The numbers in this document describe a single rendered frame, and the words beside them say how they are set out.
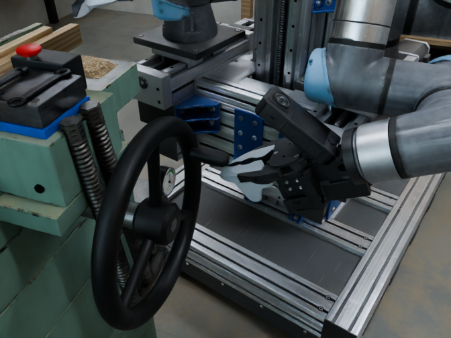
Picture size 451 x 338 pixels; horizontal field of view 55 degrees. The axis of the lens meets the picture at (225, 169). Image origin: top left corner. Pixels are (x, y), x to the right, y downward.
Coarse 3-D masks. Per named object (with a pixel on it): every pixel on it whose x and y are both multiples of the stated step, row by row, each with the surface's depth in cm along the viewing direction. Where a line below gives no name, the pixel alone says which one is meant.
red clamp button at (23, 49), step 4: (24, 44) 54; (28, 44) 54; (32, 44) 54; (36, 44) 54; (16, 48) 53; (20, 48) 53; (24, 48) 53; (28, 48) 53; (32, 48) 53; (36, 48) 53; (40, 48) 54; (16, 52) 53; (20, 52) 52; (24, 52) 52; (28, 52) 52; (32, 52) 53; (36, 52) 53; (24, 56) 53; (28, 56) 53
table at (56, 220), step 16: (128, 64) 80; (96, 80) 75; (112, 80) 75; (128, 80) 79; (128, 96) 80; (0, 192) 54; (80, 192) 55; (0, 208) 53; (16, 208) 52; (32, 208) 52; (48, 208) 52; (64, 208) 52; (80, 208) 55; (16, 224) 54; (32, 224) 53; (48, 224) 52; (64, 224) 52
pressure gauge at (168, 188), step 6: (162, 168) 89; (168, 168) 89; (162, 174) 88; (168, 174) 90; (174, 174) 93; (162, 180) 88; (168, 180) 91; (174, 180) 93; (162, 186) 88; (168, 186) 91; (162, 192) 89; (168, 192) 92
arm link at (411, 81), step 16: (400, 64) 55; (416, 64) 55; (432, 64) 55; (448, 64) 55; (400, 80) 54; (416, 80) 53; (432, 80) 53; (448, 80) 51; (400, 96) 54; (416, 96) 53; (384, 112) 57; (400, 112) 56
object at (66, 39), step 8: (72, 24) 87; (56, 32) 83; (64, 32) 83; (72, 32) 86; (80, 32) 88; (40, 40) 79; (48, 40) 80; (56, 40) 82; (64, 40) 84; (72, 40) 86; (80, 40) 88; (48, 48) 80; (56, 48) 82; (64, 48) 84; (72, 48) 87; (8, 56) 73; (0, 64) 70; (8, 64) 72; (0, 72) 70
